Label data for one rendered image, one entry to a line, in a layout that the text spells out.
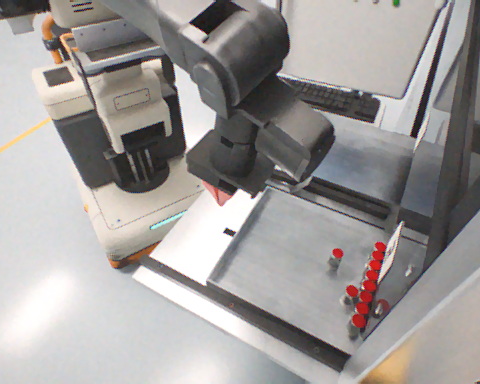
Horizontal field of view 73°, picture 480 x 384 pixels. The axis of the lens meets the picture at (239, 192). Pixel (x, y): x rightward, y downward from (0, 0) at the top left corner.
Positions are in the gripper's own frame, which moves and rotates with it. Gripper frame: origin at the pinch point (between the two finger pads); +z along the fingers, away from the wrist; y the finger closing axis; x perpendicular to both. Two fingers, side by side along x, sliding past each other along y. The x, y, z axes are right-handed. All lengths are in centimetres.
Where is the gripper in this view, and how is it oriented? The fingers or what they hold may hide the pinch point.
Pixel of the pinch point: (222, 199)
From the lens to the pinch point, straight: 48.3
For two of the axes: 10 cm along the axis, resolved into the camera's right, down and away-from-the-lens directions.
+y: 8.6, 4.8, -1.7
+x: 4.7, -6.5, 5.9
